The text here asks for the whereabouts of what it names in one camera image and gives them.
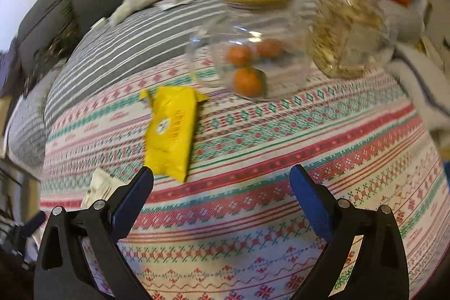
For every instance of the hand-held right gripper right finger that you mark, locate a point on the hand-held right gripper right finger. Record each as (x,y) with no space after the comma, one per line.
(309,201)

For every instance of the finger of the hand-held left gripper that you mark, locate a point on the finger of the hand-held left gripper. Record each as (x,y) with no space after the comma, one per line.
(33,224)

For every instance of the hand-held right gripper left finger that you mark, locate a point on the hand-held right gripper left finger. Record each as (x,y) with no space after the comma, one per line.
(135,198)

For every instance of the yellow snack packet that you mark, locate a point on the yellow snack packet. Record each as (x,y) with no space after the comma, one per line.
(172,131)

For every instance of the crumpled white wrapper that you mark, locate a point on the crumpled white wrapper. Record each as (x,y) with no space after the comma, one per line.
(102,187)

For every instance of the patterned tablecloth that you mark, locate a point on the patterned tablecloth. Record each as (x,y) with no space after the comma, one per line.
(263,163)

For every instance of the tangerine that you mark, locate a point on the tangerine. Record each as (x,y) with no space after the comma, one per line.
(239,55)
(248,82)
(270,47)

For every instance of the grey striped blanket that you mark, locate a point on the grey striped blanket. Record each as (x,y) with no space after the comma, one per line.
(123,50)

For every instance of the grey and white cloth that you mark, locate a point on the grey and white cloth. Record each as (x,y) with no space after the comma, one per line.
(422,82)

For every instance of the glass jar with seeds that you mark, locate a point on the glass jar with seeds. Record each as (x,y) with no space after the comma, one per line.
(351,36)

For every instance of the dark patterned cloth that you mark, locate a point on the dark patterned cloth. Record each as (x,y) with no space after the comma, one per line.
(49,47)

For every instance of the glass jar with cork lid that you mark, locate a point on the glass jar with cork lid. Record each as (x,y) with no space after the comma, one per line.
(260,19)

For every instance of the white paper sheet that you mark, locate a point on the white paper sheet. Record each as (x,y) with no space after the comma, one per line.
(175,0)

